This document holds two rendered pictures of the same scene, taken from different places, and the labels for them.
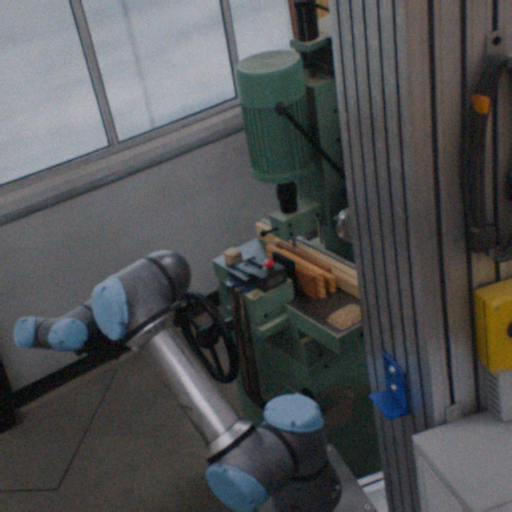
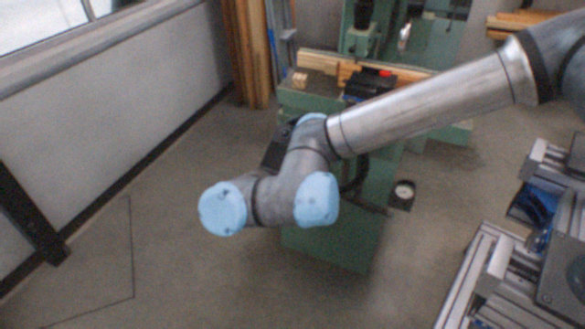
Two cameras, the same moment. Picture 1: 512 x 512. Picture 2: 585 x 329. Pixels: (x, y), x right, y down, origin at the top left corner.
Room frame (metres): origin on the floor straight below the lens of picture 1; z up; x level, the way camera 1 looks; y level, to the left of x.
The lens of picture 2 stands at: (1.64, 0.68, 1.45)
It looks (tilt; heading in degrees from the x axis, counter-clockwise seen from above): 42 degrees down; 324
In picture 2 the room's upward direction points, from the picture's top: straight up
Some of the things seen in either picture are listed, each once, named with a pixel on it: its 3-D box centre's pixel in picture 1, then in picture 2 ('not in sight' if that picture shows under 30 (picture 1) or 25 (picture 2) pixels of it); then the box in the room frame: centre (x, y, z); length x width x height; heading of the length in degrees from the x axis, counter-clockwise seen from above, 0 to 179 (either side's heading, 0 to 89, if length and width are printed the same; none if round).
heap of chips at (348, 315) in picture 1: (347, 313); not in sight; (2.02, -0.22, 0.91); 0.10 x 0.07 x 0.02; 120
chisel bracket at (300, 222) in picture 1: (297, 221); (361, 39); (2.36, -0.14, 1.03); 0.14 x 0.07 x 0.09; 120
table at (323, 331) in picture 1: (286, 295); (368, 105); (2.22, -0.07, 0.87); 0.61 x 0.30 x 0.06; 30
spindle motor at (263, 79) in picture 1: (276, 118); not in sight; (2.35, -0.12, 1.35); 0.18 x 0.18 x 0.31
